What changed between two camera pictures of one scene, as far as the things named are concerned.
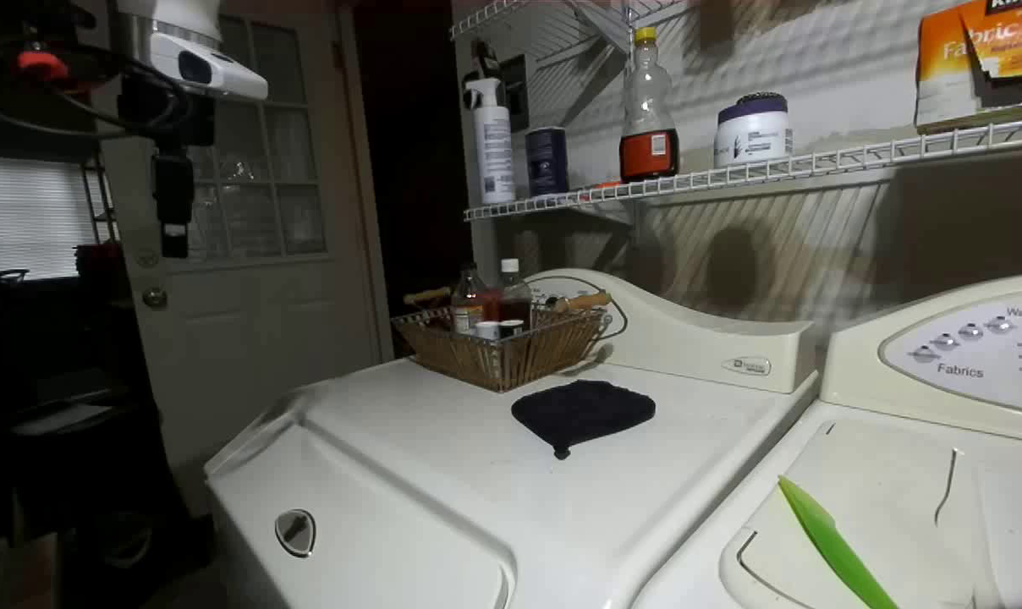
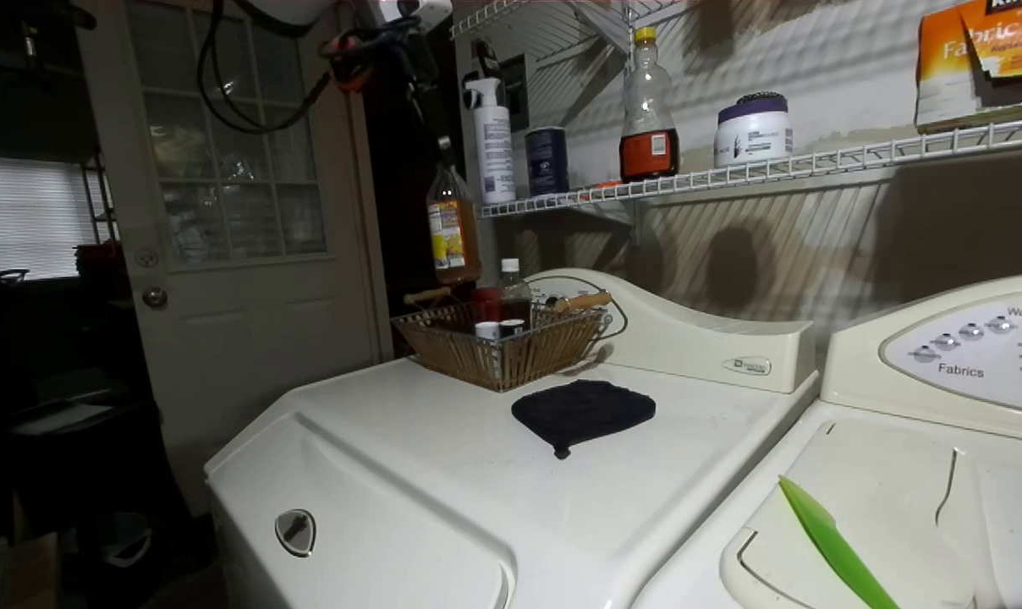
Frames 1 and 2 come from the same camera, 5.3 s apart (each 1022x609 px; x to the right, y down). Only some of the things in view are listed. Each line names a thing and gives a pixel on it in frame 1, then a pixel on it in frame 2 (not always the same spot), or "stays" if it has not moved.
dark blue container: [547, 156] stays
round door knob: [152, 299] stays
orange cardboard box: [983, 57] stays
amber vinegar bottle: [467, 306] to [451, 225]
